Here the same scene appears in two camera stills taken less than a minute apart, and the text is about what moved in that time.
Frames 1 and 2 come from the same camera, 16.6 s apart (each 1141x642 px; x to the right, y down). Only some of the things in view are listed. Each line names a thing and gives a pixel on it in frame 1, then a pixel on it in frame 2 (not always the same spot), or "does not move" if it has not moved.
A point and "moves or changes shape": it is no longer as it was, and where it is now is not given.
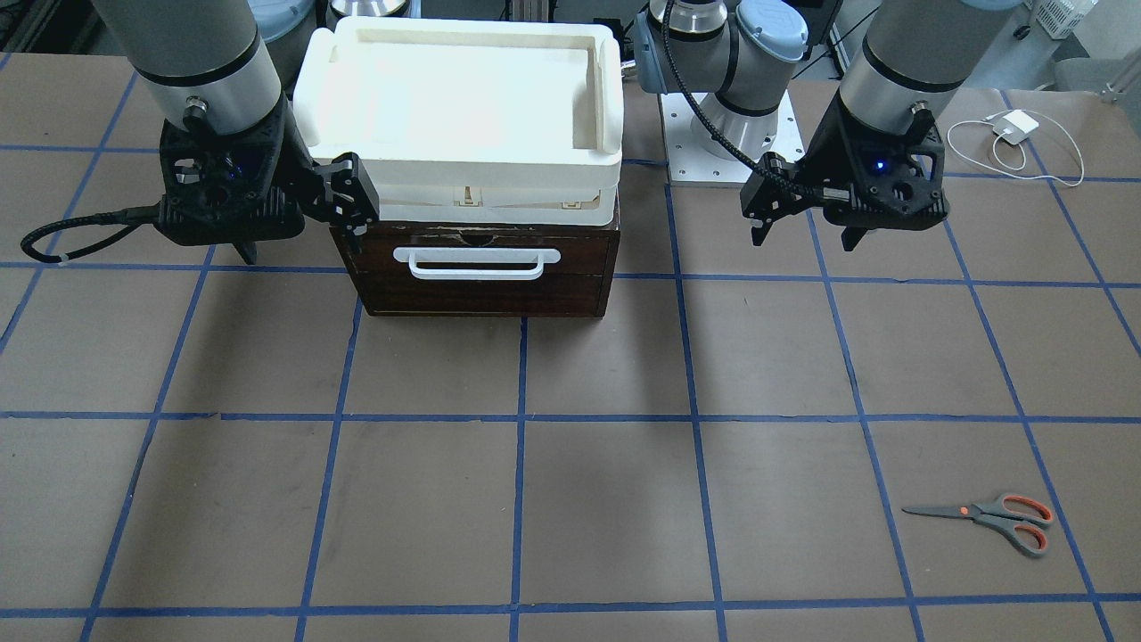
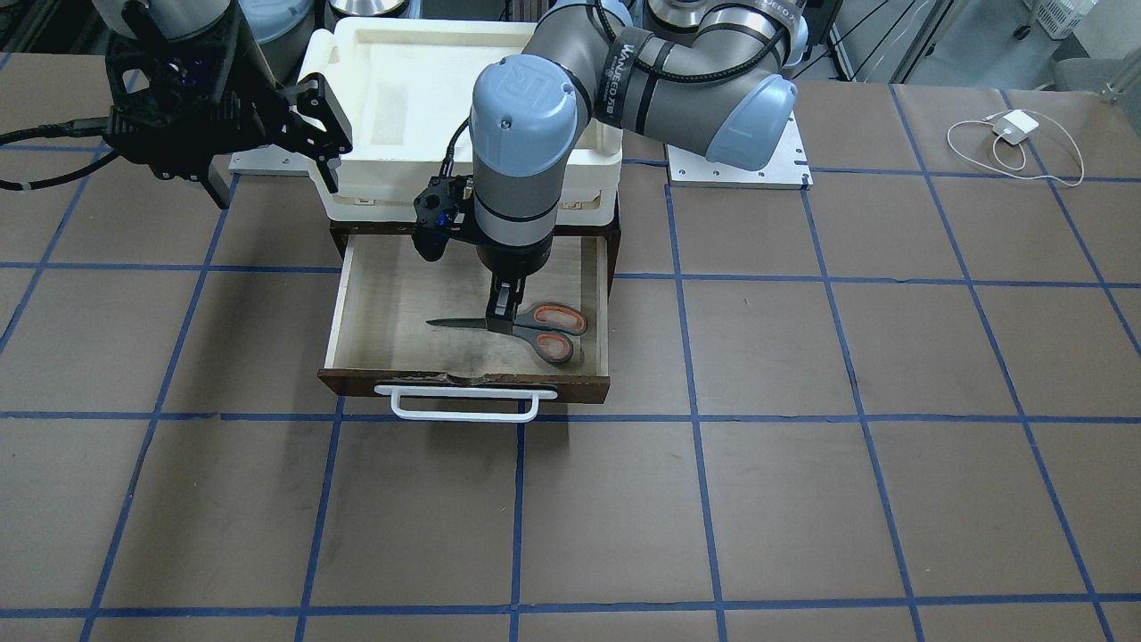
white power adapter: (1016, 126) does not move
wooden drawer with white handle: (505, 261) moves or changes shape
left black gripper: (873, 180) -> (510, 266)
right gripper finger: (355, 248) -> (328, 167)
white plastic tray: (469, 121) does not move
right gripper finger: (248, 251) -> (217, 186)
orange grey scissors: (1016, 517) -> (549, 328)
